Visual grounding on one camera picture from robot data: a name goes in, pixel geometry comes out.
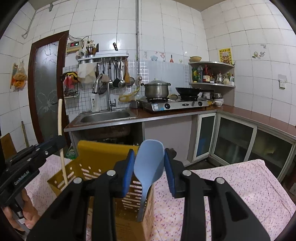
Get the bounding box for wall utensil rack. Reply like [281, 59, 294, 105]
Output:
[65, 42, 129, 95]

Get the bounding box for blue plastic rice spoon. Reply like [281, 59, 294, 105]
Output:
[133, 140, 165, 222]

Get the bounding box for yellow perforated utensil holder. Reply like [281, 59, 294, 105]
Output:
[48, 141, 154, 240]

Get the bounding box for person's left hand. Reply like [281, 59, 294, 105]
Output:
[2, 189, 40, 231]

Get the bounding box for wooden chopstick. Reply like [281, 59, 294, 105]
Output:
[58, 99, 68, 187]

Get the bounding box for floral pink tablecloth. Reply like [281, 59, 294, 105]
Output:
[23, 153, 296, 241]

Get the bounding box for steel kitchen sink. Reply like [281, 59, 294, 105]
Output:
[77, 109, 137, 125]

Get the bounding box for corner wall shelf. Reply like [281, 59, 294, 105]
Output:
[189, 57, 235, 88]

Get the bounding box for dark glass door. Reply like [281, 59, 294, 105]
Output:
[28, 31, 69, 144]

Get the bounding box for steel cooking pot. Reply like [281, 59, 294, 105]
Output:
[140, 80, 171, 99]

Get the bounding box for black wok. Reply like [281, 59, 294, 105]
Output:
[176, 87, 201, 98]

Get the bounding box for steel gas stove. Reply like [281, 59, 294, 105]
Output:
[140, 98, 209, 112]

